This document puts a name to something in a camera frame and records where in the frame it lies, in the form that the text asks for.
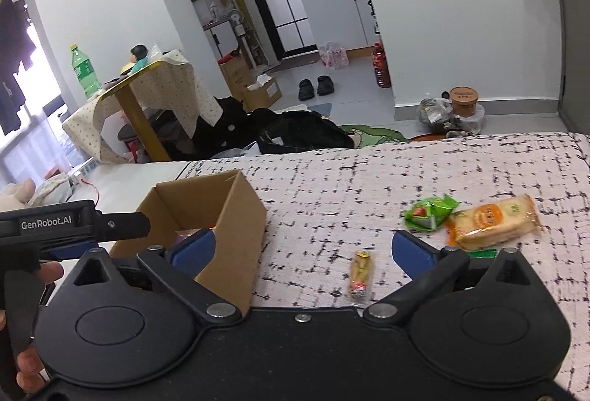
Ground brown lidded tub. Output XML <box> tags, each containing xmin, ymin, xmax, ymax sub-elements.
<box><xmin>441</xmin><ymin>87</ymin><xmax>479</xmax><ymax>118</ymax></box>

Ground brown cardboard box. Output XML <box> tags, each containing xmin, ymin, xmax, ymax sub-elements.
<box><xmin>110</xmin><ymin>170</ymin><xmax>267</xmax><ymax>313</ymax></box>

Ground plush toy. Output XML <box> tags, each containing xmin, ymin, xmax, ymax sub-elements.
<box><xmin>0</xmin><ymin>178</ymin><xmax>36</xmax><ymax>212</ymax></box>

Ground light green snack packet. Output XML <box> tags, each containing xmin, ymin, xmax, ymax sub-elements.
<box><xmin>404</xmin><ymin>194</ymin><xmax>459</xmax><ymax>232</ymax></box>

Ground black slipper right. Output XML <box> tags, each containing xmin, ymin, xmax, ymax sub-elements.
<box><xmin>317</xmin><ymin>76</ymin><xmax>335</xmax><ymax>97</ymax></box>

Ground black clothes pile on floor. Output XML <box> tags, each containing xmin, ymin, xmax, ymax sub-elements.
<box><xmin>162</xmin><ymin>97</ymin><xmax>354</xmax><ymax>161</ymax></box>

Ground green floor mat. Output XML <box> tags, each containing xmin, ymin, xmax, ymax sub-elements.
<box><xmin>340</xmin><ymin>125</ymin><xmax>408</xmax><ymax>149</ymax></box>

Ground dark green snack packet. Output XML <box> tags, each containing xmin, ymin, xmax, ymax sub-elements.
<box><xmin>467</xmin><ymin>248</ymin><xmax>498</xmax><ymax>259</ymax></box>

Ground open cardboard box on floor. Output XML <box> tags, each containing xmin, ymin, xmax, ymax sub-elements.
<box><xmin>242</xmin><ymin>74</ymin><xmax>282</xmax><ymax>112</ymax></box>

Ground plastic bag by wall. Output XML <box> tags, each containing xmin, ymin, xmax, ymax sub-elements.
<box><xmin>417</xmin><ymin>98</ymin><xmax>454</xmax><ymax>126</ymax></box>

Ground orange cracker pack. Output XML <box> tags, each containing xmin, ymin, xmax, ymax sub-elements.
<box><xmin>446</xmin><ymin>195</ymin><xmax>543</xmax><ymax>251</ymax></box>

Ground small clear candy packet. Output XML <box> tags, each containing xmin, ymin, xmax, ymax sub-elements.
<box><xmin>347</xmin><ymin>251</ymin><xmax>375</xmax><ymax>306</ymax></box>

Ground tall cardboard box on floor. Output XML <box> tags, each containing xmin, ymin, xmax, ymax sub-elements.
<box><xmin>219</xmin><ymin>55</ymin><xmax>254</xmax><ymax>101</ymax></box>

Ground black slipper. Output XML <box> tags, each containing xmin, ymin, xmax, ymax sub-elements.
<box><xmin>317</xmin><ymin>76</ymin><xmax>335</xmax><ymax>97</ymax></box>
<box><xmin>298</xmin><ymin>80</ymin><xmax>315</xmax><ymax>101</ymax></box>

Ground pink plastic bag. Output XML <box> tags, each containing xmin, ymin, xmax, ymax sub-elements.
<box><xmin>318</xmin><ymin>42</ymin><xmax>349</xmax><ymax>71</ymax></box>

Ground person's left hand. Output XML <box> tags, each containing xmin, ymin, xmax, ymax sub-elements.
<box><xmin>1</xmin><ymin>261</ymin><xmax>64</xmax><ymax>400</ymax></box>

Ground small table with dotted cloth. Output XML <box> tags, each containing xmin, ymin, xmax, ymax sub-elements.
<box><xmin>62</xmin><ymin>50</ymin><xmax>223</xmax><ymax>164</ymax></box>

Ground red oil bottle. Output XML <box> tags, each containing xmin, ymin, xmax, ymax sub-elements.
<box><xmin>372</xmin><ymin>43</ymin><xmax>392</xmax><ymax>88</ymax></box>

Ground red cable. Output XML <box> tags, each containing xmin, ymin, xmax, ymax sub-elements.
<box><xmin>76</xmin><ymin>177</ymin><xmax>103</xmax><ymax>213</ymax></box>

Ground green soda bottle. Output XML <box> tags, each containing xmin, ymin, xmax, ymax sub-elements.
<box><xmin>70</xmin><ymin>44</ymin><xmax>101</xmax><ymax>100</ymax></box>

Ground doll figure on table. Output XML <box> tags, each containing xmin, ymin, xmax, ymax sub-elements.
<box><xmin>121</xmin><ymin>43</ymin><xmax>149</xmax><ymax>76</ymax></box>

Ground black slipper left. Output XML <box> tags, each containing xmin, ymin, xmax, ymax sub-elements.
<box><xmin>298</xmin><ymin>80</ymin><xmax>315</xmax><ymax>101</ymax></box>

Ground white kitchen cabinet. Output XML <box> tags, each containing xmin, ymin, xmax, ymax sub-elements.
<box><xmin>301</xmin><ymin>0</ymin><xmax>379</xmax><ymax>50</ymax></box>

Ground patterned white bed blanket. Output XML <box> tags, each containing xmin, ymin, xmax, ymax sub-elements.
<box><xmin>59</xmin><ymin>130</ymin><xmax>590</xmax><ymax>401</ymax></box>

